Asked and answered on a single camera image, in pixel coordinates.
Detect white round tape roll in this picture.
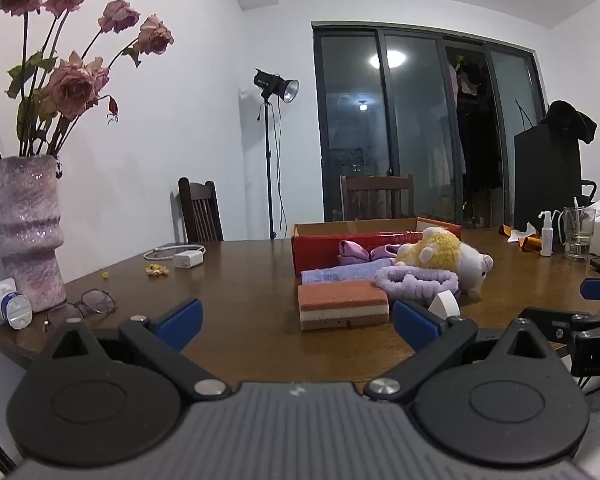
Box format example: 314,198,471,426
428,290,460,320

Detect fuzzy lilac headband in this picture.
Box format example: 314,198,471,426
374,264,460,306

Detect yellow white plush toy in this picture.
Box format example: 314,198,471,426
394,226,494,294

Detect purple towel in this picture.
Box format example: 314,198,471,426
300,258,393,285

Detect orange layered sponge block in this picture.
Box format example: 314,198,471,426
298,281,390,332

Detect purple satin scrunchie bow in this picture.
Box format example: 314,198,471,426
338,240,400,266

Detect clear glass cup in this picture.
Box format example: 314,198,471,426
562,207,595,261

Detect yellow small trinket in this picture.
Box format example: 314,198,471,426
145,263,170,278

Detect white spray bottle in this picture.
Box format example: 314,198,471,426
539,210,554,257

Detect eyeglasses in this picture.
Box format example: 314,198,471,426
43,288,117,332

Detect orange white packet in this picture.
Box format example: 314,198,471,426
498,223,542,254

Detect white power adapter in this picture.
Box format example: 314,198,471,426
172,249,204,269

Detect black bag on table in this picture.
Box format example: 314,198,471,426
514,122,582,231

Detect dark wooden chair left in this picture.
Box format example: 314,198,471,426
178,177,224,244

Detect dark wooden chair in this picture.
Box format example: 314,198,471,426
339,174,415,220
178,177,224,244

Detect red cardboard box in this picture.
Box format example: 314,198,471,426
291,217,462,278

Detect dark wooden chair centre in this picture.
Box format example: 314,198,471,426
339,174,415,220

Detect white small bottle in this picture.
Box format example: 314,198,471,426
0,278,33,330

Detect black garment on bag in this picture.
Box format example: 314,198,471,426
543,100,597,144

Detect pink speckled ceramic vase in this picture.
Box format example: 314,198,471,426
0,155,67,312

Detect sliding glass door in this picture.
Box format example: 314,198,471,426
313,25,545,228

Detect studio light on stand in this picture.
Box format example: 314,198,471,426
253,68,300,240

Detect dried pink rose bouquet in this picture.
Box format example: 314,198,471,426
0,0,176,160

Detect white charger cable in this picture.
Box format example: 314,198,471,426
142,242,208,262

